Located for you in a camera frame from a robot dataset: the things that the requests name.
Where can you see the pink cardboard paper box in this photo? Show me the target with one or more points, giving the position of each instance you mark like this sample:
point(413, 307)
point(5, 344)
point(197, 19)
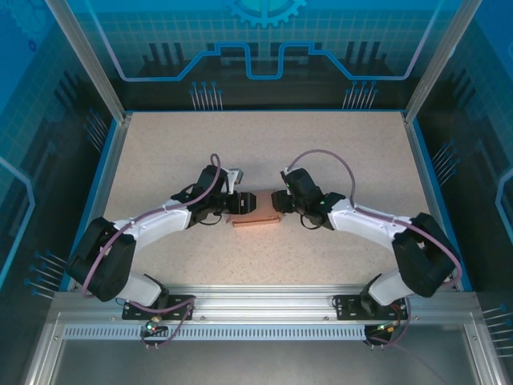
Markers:
point(264, 208)

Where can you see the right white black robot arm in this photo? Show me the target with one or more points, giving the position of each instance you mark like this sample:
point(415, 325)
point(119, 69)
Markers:
point(360, 220)

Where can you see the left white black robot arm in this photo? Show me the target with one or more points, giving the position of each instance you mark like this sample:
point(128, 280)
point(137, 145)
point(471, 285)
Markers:
point(160, 222)

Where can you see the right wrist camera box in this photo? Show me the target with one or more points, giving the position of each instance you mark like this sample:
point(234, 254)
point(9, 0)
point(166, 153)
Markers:
point(283, 174)

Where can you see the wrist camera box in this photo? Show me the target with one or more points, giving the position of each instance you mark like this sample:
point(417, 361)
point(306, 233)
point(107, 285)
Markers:
point(237, 175)
point(283, 174)

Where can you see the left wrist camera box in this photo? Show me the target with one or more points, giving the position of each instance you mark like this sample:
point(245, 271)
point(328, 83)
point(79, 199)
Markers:
point(237, 175)

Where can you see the aluminium table side rail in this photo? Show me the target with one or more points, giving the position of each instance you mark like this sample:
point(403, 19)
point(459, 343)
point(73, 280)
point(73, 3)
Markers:
point(419, 160)
point(114, 160)

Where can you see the aluminium mounting rail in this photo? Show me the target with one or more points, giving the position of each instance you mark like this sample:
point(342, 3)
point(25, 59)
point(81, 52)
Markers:
point(260, 305)

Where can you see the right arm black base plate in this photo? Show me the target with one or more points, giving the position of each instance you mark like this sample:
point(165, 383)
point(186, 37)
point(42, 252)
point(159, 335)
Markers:
point(348, 309)

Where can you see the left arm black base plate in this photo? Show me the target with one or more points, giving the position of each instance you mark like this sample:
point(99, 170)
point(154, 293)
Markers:
point(136, 310)

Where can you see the aluminium frame post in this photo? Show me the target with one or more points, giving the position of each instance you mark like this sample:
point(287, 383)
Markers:
point(437, 64)
point(93, 64)

